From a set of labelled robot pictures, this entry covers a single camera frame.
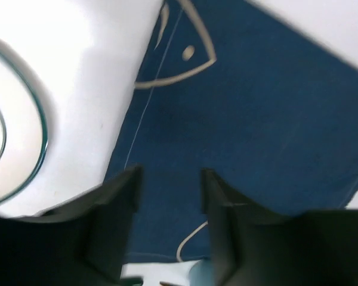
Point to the gold fork green handle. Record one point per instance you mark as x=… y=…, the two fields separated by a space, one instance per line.
x=132 y=281

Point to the blue fish placemat cloth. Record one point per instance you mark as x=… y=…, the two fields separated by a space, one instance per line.
x=226 y=86

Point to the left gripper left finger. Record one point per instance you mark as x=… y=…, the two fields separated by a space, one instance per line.
x=80 y=242

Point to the gold knife green handle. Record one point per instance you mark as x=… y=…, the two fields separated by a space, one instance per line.
x=166 y=282

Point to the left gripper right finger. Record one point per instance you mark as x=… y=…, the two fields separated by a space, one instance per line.
x=252 y=245

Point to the white plate with rings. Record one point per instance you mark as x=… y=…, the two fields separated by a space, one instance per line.
x=23 y=124

